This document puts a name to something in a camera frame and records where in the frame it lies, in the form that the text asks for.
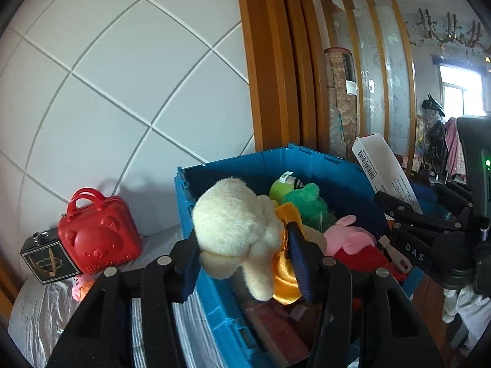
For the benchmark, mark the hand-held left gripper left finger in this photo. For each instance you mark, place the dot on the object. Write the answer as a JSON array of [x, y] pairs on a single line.
[[190, 276]]

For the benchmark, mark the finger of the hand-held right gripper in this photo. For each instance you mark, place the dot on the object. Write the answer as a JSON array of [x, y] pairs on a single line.
[[391, 203], [452, 199]]

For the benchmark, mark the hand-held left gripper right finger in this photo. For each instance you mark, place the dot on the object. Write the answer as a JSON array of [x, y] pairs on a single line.
[[301, 260]]

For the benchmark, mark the white carton box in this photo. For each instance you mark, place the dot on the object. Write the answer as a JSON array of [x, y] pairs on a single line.
[[383, 168]]

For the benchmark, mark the blue plastic crate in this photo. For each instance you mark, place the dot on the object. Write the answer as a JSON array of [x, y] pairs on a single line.
[[218, 314]]

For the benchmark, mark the pink pig plush red dress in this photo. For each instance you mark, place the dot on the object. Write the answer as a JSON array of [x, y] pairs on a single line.
[[356, 237]]

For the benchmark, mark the cream plush yellow satin bow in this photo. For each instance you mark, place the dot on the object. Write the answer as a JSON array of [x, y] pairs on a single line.
[[234, 222]]

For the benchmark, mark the dark green plush toy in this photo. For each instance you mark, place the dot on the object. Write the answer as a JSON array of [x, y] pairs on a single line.
[[310, 211]]

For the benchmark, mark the white cloth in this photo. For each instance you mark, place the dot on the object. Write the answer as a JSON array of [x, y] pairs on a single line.
[[460, 303]]

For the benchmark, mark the pink hanging garment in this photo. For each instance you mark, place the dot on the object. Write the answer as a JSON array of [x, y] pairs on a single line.
[[454, 145]]

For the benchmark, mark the black hanging garment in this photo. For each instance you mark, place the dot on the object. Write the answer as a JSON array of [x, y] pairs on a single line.
[[435, 134]]

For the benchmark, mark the reddish brown box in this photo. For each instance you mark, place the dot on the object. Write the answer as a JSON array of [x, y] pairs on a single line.
[[276, 333]]

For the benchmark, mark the red bear carry case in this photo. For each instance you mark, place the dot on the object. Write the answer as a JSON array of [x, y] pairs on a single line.
[[99, 237]]

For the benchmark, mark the rolled patterned carpet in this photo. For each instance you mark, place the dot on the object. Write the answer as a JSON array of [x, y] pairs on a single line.
[[341, 115]]

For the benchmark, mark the window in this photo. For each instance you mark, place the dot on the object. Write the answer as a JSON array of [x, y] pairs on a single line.
[[460, 96]]

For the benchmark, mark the pink pig plush orange dress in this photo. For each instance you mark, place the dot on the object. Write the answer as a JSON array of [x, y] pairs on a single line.
[[82, 287]]

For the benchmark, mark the wooden frosted glass screen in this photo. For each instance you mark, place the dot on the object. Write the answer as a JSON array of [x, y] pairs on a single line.
[[379, 84]]

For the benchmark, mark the black gift box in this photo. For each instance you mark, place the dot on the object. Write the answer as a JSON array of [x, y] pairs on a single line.
[[46, 264]]

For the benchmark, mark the hanging garland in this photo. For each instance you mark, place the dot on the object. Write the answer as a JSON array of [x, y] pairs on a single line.
[[452, 34]]

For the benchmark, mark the white padded headboard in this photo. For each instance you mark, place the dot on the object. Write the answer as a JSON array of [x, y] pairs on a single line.
[[115, 65]]

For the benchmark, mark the wooden headboard frame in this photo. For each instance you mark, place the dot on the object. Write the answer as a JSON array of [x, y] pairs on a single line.
[[268, 65]]

